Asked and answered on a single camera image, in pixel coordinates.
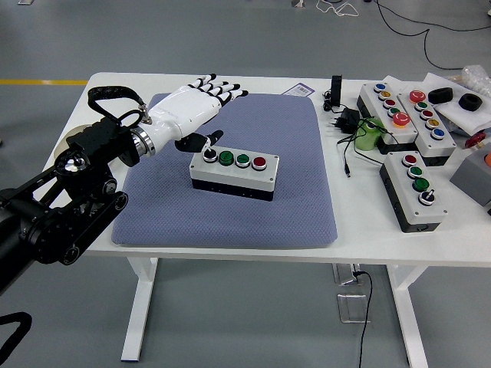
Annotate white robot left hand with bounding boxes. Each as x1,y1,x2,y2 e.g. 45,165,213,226
145,73,249,159

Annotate four-button box with selector switch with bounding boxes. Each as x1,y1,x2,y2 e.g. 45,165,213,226
189,147,280,202
379,151,449,234

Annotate five-button box, long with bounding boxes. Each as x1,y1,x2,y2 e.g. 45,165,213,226
356,82,420,155

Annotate five-button box, short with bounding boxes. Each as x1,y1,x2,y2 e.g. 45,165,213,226
397,89,457,166

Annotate red mushroom button part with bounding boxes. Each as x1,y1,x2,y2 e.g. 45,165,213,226
464,132,487,150

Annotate beige shallow dish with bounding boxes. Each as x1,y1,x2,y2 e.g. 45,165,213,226
53,124,91,158

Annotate purple-edged printed card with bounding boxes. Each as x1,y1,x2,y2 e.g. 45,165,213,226
282,82,315,97

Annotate blue-grey padded mat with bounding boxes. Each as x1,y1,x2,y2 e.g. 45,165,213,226
110,93,338,250

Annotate black upright device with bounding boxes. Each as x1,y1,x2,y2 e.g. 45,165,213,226
330,74,344,108

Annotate black power adapter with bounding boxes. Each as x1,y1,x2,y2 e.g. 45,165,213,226
328,107,361,134

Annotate green plastic cup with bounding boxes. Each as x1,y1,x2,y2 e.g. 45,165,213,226
353,117,389,151

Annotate white table leg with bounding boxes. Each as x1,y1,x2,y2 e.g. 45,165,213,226
385,264,440,368
120,256,160,362

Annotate metal floor socket plate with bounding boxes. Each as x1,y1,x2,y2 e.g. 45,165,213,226
336,293,372,324
332,263,365,287

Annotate white cardboard sheet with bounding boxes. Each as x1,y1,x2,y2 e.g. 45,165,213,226
423,71,491,136

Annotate grey box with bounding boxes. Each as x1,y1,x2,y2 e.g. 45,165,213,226
449,142,491,208

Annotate clear plastic bag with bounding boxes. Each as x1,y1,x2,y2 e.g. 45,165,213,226
447,64,491,100

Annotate thin black device cable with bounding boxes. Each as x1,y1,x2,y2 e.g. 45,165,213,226
321,90,348,115

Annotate black adapter cable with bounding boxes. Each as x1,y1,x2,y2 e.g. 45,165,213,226
336,118,390,179

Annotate white cord on floor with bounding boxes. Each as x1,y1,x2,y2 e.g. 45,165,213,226
316,0,361,18

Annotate black foam ring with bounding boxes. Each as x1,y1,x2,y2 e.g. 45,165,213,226
427,87,454,104
459,93,483,112

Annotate black cable on floor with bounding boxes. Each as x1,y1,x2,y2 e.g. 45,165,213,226
374,0,491,72

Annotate black floor power cable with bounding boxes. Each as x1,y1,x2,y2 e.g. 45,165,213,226
352,270,375,368

